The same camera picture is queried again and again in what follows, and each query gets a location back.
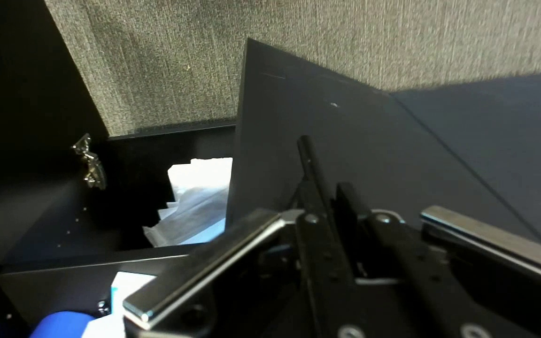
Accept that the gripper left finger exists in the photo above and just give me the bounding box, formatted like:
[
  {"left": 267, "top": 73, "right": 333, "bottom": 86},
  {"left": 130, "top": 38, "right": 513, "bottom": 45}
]
[{"left": 122, "top": 207, "right": 372, "bottom": 338}]

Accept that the white paper sheet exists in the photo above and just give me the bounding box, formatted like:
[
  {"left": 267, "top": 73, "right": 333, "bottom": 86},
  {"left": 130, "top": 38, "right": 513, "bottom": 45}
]
[{"left": 103, "top": 270, "right": 160, "bottom": 338}]

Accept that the black door with white label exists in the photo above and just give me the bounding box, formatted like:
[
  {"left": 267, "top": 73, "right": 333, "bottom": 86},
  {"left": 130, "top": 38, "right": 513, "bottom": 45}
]
[{"left": 395, "top": 68, "right": 541, "bottom": 252}]

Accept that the blue tape roll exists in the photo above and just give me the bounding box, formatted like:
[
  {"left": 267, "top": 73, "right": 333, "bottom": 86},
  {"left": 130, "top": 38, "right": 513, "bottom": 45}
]
[{"left": 28, "top": 310, "right": 98, "bottom": 338}]

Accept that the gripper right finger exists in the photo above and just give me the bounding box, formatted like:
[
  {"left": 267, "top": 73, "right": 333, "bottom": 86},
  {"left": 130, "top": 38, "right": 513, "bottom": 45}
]
[{"left": 334, "top": 182, "right": 541, "bottom": 338}]

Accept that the pile of papers and plastic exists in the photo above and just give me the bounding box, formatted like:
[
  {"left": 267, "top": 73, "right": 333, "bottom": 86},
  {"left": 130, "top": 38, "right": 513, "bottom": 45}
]
[{"left": 141, "top": 156, "right": 235, "bottom": 248}]

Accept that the metal cabinet hinge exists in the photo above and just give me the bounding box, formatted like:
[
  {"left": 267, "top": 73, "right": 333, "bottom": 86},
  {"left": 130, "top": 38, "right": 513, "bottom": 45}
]
[{"left": 71, "top": 132, "right": 109, "bottom": 192}]

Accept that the plain black cabinet door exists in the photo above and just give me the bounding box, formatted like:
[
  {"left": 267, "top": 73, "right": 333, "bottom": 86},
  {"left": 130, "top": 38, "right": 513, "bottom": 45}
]
[{"left": 224, "top": 36, "right": 541, "bottom": 252}]

